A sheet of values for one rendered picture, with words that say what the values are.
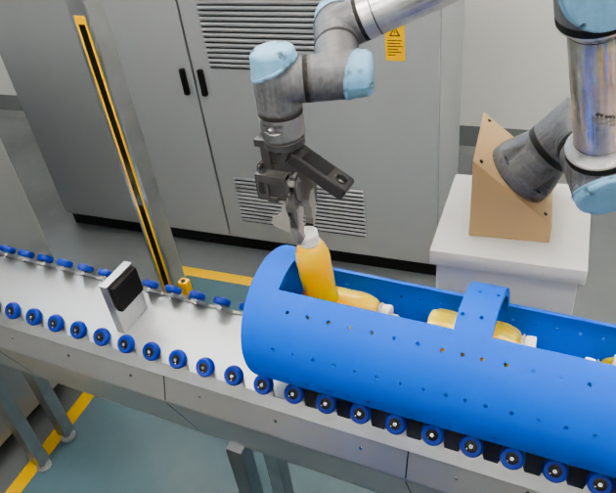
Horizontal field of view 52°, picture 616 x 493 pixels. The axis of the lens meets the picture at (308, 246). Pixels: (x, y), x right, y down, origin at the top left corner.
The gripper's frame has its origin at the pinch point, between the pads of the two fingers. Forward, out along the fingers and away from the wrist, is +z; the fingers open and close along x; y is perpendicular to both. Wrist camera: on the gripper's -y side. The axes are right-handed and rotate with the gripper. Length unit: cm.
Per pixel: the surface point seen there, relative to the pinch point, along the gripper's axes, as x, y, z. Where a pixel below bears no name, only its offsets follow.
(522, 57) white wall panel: -268, -1, 71
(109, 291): 4, 53, 25
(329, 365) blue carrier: 13.7, -8.4, 19.2
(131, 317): 1, 53, 37
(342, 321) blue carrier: 8.9, -9.8, 11.9
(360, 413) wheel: 10.6, -12.5, 35.2
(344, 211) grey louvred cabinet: -137, 55, 97
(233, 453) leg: 9, 26, 70
